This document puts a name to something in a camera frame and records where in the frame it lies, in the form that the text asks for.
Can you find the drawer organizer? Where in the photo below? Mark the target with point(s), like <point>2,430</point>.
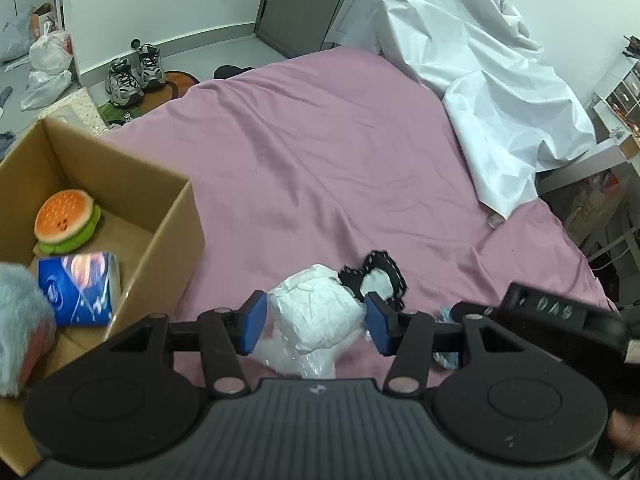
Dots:
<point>622,92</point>

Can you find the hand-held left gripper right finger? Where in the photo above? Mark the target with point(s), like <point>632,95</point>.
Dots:
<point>378,325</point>

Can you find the grey door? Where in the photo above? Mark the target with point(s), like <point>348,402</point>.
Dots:
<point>300,5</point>

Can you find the orange burger plush toy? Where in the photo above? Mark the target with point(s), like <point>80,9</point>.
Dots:
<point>62,215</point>

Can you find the black and white lace cloth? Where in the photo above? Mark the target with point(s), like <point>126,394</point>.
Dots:
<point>380,275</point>

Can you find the grey sneaker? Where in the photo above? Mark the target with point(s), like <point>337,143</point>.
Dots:
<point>150,66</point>
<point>124,82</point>

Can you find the white desk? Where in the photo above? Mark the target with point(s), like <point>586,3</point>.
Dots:
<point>590,160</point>

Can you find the grey fluffy plush toy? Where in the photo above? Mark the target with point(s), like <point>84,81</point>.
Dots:
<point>20,320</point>

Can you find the white packet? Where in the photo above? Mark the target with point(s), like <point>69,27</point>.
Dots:
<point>315,310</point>

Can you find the green floor mat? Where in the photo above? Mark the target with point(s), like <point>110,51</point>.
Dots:
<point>120,112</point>

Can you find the small blue-grey plush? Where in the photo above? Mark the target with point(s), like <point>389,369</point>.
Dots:
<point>445,360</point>

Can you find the grey plastic bag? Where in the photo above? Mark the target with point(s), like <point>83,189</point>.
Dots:
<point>15,37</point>

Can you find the white cover sheet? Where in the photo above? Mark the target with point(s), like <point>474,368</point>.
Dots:
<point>475,75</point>

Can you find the dotted paper box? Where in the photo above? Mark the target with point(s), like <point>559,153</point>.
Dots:
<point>75,110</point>

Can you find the black slipper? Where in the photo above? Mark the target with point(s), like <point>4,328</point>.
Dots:
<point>232,71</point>

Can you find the pink bed sheet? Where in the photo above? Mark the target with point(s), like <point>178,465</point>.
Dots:
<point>325,160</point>

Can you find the clear bag of white cotton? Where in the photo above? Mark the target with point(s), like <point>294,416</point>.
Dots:
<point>305,365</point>

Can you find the orange carton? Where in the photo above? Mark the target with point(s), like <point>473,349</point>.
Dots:
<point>42,17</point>

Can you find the person's right hand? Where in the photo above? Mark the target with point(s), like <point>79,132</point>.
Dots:
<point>627,430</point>

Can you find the white and red plastic bag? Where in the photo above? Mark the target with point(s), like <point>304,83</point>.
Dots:
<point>50,52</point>

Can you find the brown cardboard box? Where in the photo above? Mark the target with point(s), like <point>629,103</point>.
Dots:
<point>170,220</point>

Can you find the blue tissue pack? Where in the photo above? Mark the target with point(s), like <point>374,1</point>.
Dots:
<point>75,290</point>

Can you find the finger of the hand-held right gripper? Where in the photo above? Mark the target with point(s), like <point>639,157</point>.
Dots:
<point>487,310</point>

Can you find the brown door mat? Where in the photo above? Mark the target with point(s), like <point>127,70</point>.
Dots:
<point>182,82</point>

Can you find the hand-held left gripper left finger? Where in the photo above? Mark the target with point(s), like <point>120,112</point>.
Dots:
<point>255,322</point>

